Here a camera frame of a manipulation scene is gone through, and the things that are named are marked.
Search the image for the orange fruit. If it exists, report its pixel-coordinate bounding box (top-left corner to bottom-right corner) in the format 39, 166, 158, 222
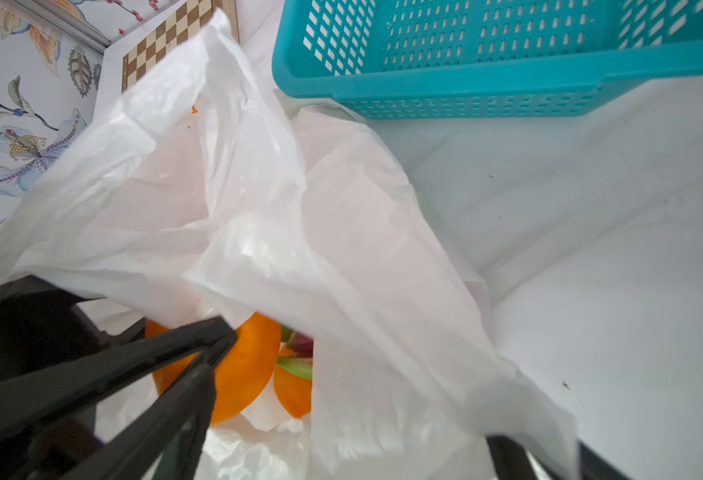
143, 311, 283, 426
273, 347, 313, 419

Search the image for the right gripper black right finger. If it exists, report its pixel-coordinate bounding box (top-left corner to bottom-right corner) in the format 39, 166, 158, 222
487, 435, 629, 480

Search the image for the white plastic bag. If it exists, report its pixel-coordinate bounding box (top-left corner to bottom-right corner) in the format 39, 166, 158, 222
0, 12, 579, 479

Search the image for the wooden chessboard box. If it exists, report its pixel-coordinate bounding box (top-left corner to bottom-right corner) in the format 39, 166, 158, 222
121, 0, 239, 92

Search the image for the dragon fruit pink green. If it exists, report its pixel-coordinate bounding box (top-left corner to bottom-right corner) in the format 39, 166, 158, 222
276, 326, 313, 380

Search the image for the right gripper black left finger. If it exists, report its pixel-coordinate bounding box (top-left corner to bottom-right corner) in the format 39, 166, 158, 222
0, 318, 237, 479

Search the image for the teal plastic basket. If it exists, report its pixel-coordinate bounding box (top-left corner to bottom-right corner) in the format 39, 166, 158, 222
272, 0, 703, 120

